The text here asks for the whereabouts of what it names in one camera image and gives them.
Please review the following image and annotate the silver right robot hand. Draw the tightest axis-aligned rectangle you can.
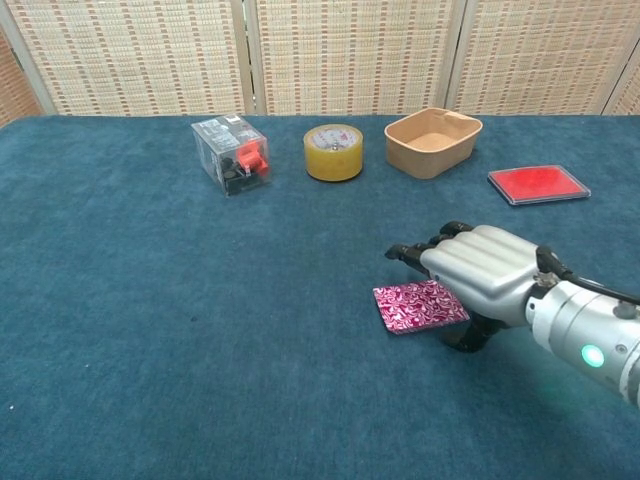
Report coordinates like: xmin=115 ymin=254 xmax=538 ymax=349
xmin=383 ymin=221 xmax=546 ymax=354

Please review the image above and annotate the thin pink patterned card packet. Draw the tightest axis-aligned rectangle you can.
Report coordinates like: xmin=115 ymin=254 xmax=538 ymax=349
xmin=372 ymin=279 xmax=472 ymax=337

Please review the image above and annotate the red ink pad case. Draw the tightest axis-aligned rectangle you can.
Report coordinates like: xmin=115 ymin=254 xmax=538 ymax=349
xmin=487 ymin=164 xmax=592 ymax=208

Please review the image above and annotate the brown paper food container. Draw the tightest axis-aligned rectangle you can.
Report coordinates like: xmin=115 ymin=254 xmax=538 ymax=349
xmin=383 ymin=106 xmax=484 ymax=181

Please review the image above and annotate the yellow packing tape roll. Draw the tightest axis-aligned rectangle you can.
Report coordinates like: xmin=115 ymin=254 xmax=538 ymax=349
xmin=303 ymin=123 xmax=365 ymax=182

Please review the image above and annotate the woven bamboo screen panel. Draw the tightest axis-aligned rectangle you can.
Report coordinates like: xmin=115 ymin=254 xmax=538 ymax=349
xmin=0 ymin=0 xmax=250 ymax=118
xmin=602 ymin=49 xmax=640 ymax=118
xmin=0 ymin=24 xmax=44 ymax=129
xmin=246 ymin=0 xmax=471 ymax=118
xmin=444 ymin=0 xmax=640 ymax=118

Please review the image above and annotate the blue felt table cloth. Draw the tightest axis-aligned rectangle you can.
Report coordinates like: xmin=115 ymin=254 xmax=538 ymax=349
xmin=0 ymin=113 xmax=640 ymax=480

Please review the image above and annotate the transparent box with red part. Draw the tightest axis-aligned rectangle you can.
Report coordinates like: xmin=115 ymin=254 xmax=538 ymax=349
xmin=190 ymin=114 xmax=273 ymax=199

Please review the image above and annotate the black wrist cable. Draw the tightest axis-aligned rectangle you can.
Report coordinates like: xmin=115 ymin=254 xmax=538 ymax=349
xmin=536 ymin=245 xmax=640 ymax=304

